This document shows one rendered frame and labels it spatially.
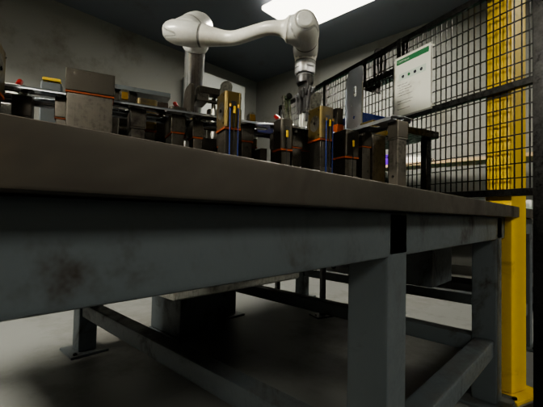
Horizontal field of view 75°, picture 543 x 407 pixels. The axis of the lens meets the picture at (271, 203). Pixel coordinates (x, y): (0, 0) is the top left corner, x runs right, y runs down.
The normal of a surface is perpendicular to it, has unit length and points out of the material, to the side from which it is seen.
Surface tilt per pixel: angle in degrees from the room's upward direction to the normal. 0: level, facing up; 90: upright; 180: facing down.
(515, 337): 90
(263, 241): 90
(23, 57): 90
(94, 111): 90
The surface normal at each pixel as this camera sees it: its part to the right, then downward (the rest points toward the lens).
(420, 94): -0.89, -0.04
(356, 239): 0.73, 0.00
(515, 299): 0.46, -0.02
